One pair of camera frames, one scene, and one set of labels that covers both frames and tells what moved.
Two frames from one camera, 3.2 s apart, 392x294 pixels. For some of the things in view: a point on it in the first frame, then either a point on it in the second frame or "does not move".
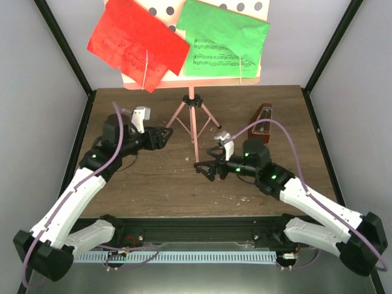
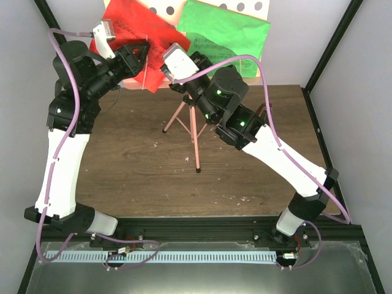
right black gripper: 212,165 -> 198,59
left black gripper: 159,144 -> 130,63
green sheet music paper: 220,41 does not move
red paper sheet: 129,36 does not move
